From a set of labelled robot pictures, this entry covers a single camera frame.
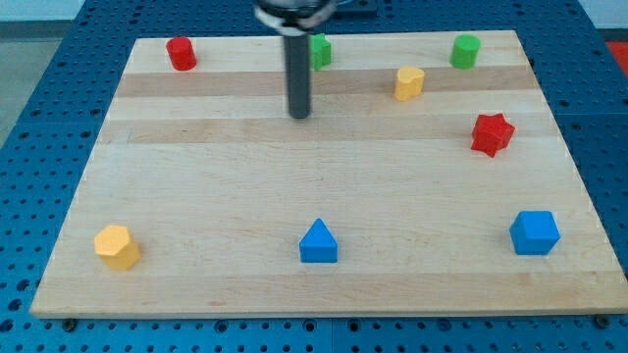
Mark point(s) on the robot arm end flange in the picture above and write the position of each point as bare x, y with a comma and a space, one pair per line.
293, 17

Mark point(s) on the blue cube block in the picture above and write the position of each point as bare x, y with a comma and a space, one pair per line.
534, 233

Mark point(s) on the blue house-shaped block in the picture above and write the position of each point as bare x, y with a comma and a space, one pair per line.
318, 245

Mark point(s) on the wooden board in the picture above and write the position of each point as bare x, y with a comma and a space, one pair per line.
218, 184

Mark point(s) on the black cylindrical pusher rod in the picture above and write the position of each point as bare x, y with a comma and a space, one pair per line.
298, 81

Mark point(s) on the green star block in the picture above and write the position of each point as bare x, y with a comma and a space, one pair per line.
321, 51

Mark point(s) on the yellow heart block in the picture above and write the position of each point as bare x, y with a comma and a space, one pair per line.
409, 82

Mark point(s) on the red star block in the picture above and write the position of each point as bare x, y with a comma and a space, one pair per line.
491, 133

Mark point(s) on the red cylinder block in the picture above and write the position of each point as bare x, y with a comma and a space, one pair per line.
181, 53

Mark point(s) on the green cylinder block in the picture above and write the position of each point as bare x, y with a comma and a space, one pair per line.
464, 51

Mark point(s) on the yellow hexagon block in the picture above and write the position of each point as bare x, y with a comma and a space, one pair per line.
117, 248

